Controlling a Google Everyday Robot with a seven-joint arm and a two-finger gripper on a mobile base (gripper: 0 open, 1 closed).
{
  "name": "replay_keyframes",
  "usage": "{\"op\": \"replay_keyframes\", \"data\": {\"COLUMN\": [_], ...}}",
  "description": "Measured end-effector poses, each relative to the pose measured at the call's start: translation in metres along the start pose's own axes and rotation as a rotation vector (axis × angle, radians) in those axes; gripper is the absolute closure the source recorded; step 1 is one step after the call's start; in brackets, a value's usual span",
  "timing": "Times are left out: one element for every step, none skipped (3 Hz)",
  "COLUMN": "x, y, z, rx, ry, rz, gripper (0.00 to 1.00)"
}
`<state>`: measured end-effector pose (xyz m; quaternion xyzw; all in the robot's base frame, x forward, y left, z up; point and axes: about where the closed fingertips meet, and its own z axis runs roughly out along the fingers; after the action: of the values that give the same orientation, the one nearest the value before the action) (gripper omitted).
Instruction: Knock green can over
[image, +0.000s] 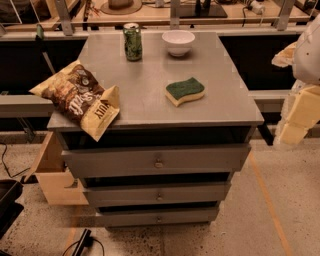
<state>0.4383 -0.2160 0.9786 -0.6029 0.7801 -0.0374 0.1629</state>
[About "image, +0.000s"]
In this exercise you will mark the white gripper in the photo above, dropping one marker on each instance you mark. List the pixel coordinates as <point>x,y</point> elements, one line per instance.
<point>308,58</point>

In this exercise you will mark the green soda can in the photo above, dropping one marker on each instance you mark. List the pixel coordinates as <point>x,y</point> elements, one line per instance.
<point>132,41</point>

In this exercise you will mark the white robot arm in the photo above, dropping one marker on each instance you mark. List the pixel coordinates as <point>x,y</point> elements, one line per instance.
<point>306,61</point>

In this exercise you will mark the grey drawer cabinet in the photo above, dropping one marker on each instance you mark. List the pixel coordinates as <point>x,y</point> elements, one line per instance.
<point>226,114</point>

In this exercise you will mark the green and yellow sponge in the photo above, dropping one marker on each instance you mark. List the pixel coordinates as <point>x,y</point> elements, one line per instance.
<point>184,91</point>

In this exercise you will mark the top grey drawer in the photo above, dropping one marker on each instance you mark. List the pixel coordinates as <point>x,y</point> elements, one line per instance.
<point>139,161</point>

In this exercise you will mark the grey drawer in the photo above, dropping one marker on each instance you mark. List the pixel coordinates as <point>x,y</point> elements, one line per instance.
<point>157,217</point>
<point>139,161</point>
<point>157,194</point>

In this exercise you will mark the white ceramic bowl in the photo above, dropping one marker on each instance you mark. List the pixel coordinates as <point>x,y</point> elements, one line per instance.
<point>178,42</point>

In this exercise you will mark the middle grey drawer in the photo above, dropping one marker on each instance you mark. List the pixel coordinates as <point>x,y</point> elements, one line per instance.
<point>157,194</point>

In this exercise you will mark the round tan base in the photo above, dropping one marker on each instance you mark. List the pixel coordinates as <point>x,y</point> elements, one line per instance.
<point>121,7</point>

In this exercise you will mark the bottom grey drawer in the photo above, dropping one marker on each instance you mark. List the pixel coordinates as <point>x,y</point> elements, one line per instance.
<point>157,217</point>

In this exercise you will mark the brown yellow chip bag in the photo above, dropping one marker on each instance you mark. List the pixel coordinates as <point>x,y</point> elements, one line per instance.
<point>75,92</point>

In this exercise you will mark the black device on floor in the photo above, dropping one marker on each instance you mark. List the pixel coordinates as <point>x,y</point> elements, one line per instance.
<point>86,240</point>

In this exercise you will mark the light wooden box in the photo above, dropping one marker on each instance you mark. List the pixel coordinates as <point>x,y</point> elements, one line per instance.
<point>55,179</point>

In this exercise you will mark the black bin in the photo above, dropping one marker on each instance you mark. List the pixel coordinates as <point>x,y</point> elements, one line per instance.
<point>10,191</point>

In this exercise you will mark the green handled tool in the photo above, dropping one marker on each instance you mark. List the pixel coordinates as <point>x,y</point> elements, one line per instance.
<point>40,40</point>

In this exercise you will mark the wooden bench with metal frame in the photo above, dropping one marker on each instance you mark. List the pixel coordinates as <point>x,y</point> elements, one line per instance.
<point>76,18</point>

